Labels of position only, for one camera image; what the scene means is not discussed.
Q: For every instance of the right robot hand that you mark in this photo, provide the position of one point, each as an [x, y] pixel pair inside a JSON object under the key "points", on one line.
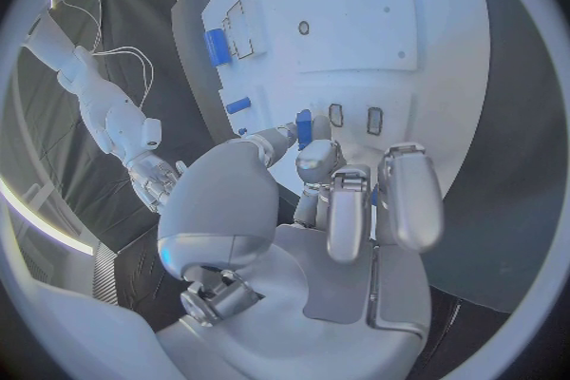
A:
{"points": [[153, 178]]}

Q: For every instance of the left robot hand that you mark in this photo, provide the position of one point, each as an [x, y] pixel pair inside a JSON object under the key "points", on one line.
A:
{"points": [[276, 280]]}

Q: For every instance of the blue rectangular plug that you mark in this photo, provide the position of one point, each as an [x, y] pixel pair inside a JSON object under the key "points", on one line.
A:
{"points": [[304, 129]]}

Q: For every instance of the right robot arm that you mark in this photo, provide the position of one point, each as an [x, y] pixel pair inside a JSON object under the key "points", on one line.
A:
{"points": [[111, 109]]}

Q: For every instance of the white task board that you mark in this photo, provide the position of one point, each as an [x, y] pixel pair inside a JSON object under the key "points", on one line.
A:
{"points": [[356, 31]]}

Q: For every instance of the large blue cylinder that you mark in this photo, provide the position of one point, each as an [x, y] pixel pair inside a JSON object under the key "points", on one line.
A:
{"points": [[217, 47]]}

